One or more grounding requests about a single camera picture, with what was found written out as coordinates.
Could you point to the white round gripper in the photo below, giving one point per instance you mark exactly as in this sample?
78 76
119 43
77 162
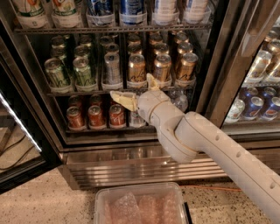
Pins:
148 104

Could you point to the silver redbull can front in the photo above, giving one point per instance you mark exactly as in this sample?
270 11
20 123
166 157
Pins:
112 62

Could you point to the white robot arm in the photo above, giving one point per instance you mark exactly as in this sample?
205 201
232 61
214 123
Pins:
183 135

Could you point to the gold can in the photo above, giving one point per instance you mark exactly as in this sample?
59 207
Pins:
162 66
136 68
186 66

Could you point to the red soda can right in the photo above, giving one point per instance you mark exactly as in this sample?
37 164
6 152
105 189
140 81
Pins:
116 115

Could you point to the red soda can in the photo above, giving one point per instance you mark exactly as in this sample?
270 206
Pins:
75 118
95 116
116 115

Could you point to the red soda can middle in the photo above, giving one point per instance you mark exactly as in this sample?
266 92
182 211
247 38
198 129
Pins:
95 116

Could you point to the green can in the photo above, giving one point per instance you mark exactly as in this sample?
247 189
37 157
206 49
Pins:
83 73
56 73

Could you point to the red soda can left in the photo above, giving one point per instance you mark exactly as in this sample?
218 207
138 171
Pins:
75 118

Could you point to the green can front left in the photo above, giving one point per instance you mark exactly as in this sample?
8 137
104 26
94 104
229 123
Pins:
56 73

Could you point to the stainless steel fridge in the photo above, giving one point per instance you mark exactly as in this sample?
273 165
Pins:
226 39

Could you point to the blue can top shelf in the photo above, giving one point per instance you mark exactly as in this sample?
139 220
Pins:
100 7

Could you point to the blue pepsi can right fridge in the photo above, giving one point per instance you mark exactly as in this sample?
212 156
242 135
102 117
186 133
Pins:
252 108

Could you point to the white can right fridge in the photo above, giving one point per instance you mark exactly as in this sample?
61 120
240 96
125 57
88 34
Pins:
262 60

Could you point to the open glass fridge door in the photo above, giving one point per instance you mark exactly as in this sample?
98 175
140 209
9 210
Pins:
28 152

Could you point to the water bottle left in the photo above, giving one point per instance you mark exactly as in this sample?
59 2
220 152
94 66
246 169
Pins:
135 120

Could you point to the water bottle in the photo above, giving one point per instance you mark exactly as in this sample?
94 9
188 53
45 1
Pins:
181 103
135 120

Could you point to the water bottle right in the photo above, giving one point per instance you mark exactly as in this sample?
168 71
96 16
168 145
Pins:
181 103

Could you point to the clear plastic storage bin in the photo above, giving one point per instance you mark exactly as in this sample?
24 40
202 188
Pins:
160 203

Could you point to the green label bottle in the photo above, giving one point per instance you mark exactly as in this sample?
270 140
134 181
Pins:
28 8
64 7

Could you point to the green label bottle top left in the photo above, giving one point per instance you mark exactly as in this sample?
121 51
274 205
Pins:
28 8

